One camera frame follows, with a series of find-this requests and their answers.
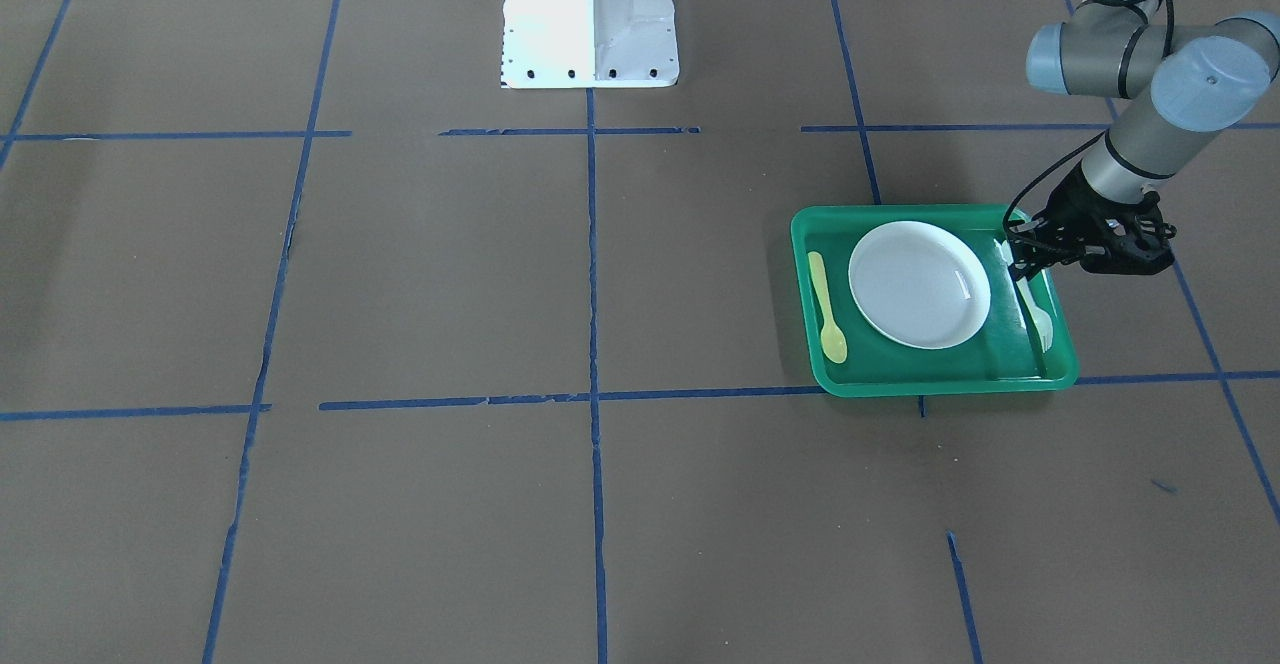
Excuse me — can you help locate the white plastic fork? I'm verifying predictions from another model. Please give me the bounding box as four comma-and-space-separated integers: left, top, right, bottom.
998, 241, 1053, 353

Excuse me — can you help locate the green plastic tray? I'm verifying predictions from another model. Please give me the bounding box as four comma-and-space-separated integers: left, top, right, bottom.
790, 203, 1079, 398

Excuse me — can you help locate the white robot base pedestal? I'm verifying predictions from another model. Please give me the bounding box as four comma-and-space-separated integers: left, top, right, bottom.
500, 0, 681, 90

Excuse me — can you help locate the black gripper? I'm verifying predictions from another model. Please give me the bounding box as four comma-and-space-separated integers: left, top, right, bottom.
1004, 166, 1178, 281

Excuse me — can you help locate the white round plate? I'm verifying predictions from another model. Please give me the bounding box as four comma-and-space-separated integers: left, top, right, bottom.
847, 221, 992, 351

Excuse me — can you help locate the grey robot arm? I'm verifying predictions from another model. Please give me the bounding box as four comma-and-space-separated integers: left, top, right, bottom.
1002, 0, 1277, 281

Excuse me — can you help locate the yellow plastic spoon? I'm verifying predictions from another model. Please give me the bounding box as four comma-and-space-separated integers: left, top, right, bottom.
806, 251, 849, 365

